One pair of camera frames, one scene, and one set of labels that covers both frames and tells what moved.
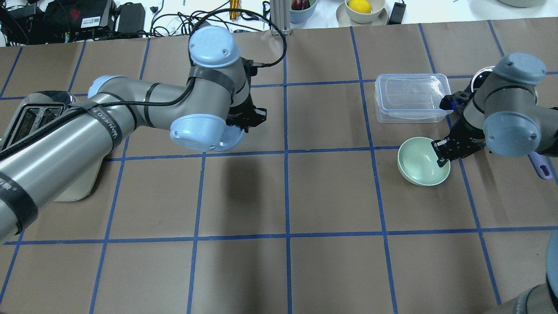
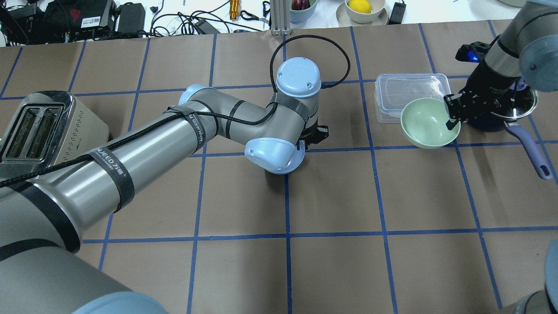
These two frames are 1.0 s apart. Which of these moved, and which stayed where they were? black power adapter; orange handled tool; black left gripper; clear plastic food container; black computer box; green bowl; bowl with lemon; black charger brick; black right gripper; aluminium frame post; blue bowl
Moved: black right gripper; blue bowl; green bowl; black left gripper
Stayed: black charger brick; black power adapter; aluminium frame post; clear plastic food container; orange handled tool; bowl with lemon; black computer box
